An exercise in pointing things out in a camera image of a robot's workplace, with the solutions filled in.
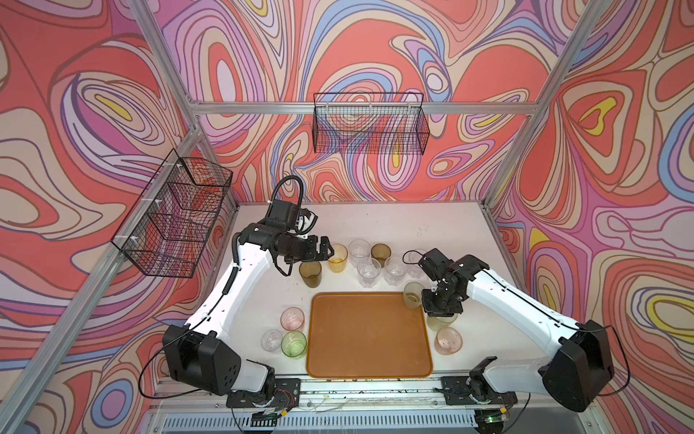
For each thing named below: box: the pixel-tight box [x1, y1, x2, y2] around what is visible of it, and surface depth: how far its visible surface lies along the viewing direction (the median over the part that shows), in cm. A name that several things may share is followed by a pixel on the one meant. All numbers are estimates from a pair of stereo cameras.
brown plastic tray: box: [305, 292, 433, 379], surface depth 84 cm
